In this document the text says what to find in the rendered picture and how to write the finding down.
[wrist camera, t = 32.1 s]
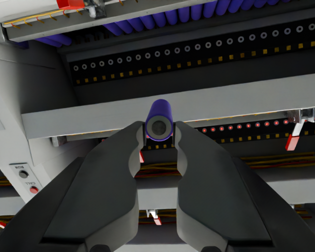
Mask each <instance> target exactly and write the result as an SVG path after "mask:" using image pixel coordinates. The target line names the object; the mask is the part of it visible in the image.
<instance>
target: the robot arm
mask: <svg viewBox="0 0 315 252"><path fill-rule="evenodd" d="M146 138H147V134H146V122H143V121H135V122H134V123H132V124H130V125H129V126H127V127H125V128H123V129H122V130H120V131H118V132H116V133H115V134H113V135H111V136H110V137H108V138H106V139H105V140H103V141H102V142H101V143H99V144H98V145H97V146H96V147H95V148H93V149H92V150H91V151H90V152H89V153H88V154H87V155H86V156H85V157H77V158H76V159H75V160H74V161H73V162H71V163H70V164H69V165H68V166H67V167H66V168H65V169H64V170H63V171H62V172H60V173H59V174H58V175H57V176H56V177H55V178H54V179H53V180H52V181H51V182H49V183H48V184H47V185H46V186H45V187H44V188H43V189H42V190H41V191H39V192H38V193H37V194H36V195H35V196H34V197H33V198H32V199H31V200H30V201H29V202H27V203H26V204H25V205H24V206H23V207H22V208H21V209H20V210H19V211H18V213H17V214H16V215H15V216H14V217H13V218H12V219H11V220H10V221H9V222H8V224H7V225H6V226H5V227H4V228H3V230H2V231H1V232H0V252H114V251H115V250H117V249H118V248H120V247H121V246H123V245H124V244H126V243H127V242H129V241H130V240H132V239H133V238H134V237H135V236H136V234H137V232H138V223H139V201H138V189H137V181H136V180H135V179H134V177H135V175H136V173H137V172H138V171H139V170H140V168H141V165H140V150H141V149H142V148H143V146H146ZM172 146H175V148H176V149H177V150H178V152H177V170H178V171H179V172H180V174H181V175H182V178H181V179H180V180H179V182H178V186H177V204H176V228H177V234H178V236H179V237H180V238H181V239H182V240H183V241H184V242H186V243H187V244H188V245H190V246H191V247H193V248H194V249H195V250H197V251H198V252H315V233H314V232H313V231H312V229H311V228H310V227H309V226H308V224H307V223H306V222H305V221H304V220H303V219H302V217H301V216H300V215H299V214H298V213H297V212H296V211H295V210H294V209H293V208H292V207H291V206H290V205H289V204H288V203H287V202H286V201H285V200H284V199H283V198H282V197H281V196H280V195H279V194H278V193H277V192H276V191H275V190H273V189H272V188H271V187H270V186H269V185H268V184H267V183H266V182H265V181H264V180H263V179H262V178H261V177H260V176H259V175H258V174H257V173H256V172H254V171H253V170H252V169H251V168H250V167H249V166H248V165H247V164H246V163H245V162H244V161H243V160H242V159H241V158H240V157H232V156H231V155H230V154H229V153H228V152H227V151H226V150H225V149H224V148H223V147H221V146H220V145H219V144H218V143H216V142H215V141H214V140H212V139H211V138H209V137H208V136H206V135H204V134H203V133H201V132H199V131H198V130H196V129H194V128H193V127H191V126H189V125H188V124H186V123H184V122H183V121H176V122H173V132H172Z"/></svg>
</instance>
